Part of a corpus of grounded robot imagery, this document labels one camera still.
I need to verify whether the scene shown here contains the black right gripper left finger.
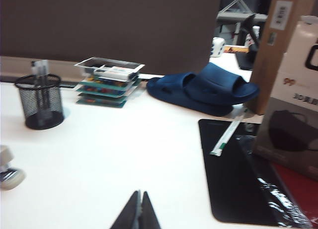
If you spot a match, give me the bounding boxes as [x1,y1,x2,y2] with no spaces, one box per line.
[110,190,142,229]

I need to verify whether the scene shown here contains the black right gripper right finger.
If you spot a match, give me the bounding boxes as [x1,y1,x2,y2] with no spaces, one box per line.
[140,191,162,229]

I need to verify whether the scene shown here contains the beige grey stapler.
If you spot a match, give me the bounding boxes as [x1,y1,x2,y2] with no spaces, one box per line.
[0,144,27,191]

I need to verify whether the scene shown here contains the black mouse mat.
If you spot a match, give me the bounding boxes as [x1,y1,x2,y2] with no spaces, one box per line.
[198,118,301,227]

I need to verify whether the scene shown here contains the teal colourful card pack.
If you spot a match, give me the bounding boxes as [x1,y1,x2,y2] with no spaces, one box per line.
[79,75,143,91]
[77,92,131,105]
[75,98,128,109]
[75,84,138,98]

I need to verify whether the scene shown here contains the navy blue slipper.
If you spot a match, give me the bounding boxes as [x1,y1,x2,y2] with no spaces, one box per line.
[181,62,260,108]
[146,73,234,117]

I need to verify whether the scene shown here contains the black plastic wrapped item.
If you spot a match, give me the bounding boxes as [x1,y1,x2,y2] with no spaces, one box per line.
[235,136,313,229]

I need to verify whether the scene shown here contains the black mesh pen holder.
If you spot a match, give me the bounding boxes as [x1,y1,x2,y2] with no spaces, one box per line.
[14,74,65,130]

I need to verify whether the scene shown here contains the white marker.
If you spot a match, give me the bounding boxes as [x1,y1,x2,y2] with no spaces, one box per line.
[93,66,136,82]

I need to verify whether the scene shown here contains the clear plastic tray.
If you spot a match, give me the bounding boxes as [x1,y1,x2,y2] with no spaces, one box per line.
[74,56,146,77]

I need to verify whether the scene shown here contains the red sheet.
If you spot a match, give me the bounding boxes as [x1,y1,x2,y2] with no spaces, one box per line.
[270,162,318,229]

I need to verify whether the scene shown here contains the white dotted cup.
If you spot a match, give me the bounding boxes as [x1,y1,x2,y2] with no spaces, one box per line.
[212,36,226,58]

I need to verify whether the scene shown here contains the orange white small box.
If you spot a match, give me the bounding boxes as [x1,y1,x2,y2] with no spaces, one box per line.
[224,46,250,54]

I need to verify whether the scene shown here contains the brown desk partition panel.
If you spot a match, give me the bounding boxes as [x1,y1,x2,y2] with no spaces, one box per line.
[0,0,222,76]

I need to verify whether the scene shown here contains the white face mask box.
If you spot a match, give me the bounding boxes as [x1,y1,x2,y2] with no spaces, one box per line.
[252,14,318,181]

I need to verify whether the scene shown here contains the tall brown cardboard box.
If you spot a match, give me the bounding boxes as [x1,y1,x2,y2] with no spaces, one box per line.
[249,0,301,116]

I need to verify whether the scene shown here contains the beige cable tray flap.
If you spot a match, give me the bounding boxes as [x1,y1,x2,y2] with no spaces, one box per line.
[0,55,84,83]

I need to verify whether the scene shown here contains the white folding table frame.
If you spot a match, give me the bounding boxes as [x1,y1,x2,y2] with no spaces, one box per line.
[216,0,268,38]

